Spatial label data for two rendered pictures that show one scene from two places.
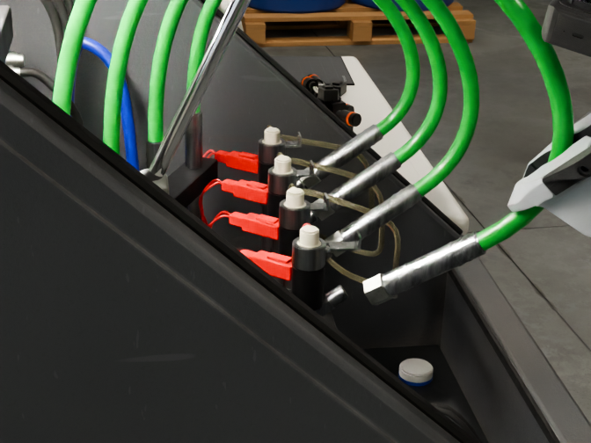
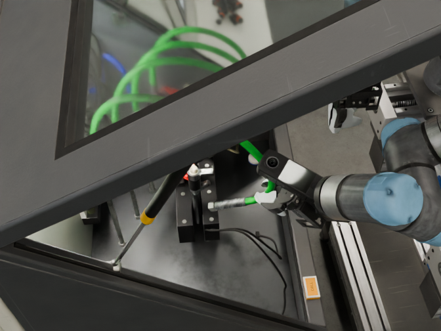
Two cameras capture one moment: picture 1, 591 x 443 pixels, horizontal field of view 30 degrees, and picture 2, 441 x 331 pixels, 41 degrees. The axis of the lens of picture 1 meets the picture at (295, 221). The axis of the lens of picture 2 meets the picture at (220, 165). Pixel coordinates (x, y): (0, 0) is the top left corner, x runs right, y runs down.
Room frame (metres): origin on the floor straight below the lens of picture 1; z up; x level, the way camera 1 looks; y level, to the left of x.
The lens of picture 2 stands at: (0.07, -0.15, 2.17)
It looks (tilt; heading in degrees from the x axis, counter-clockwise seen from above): 53 degrees down; 6
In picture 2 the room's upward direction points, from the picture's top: 2 degrees counter-clockwise
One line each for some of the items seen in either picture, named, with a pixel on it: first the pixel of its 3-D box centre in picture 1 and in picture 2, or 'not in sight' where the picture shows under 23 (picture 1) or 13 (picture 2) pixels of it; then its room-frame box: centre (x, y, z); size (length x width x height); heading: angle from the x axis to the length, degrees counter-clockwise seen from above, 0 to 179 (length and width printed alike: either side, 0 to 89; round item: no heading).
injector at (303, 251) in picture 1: (317, 351); (200, 197); (0.82, -0.02, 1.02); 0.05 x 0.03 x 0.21; 99
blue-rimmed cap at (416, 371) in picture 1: (415, 372); (255, 158); (1.09, -0.14, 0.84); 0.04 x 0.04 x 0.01
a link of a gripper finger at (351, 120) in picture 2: not in sight; (346, 121); (0.86, -0.32, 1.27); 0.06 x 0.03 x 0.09; 99
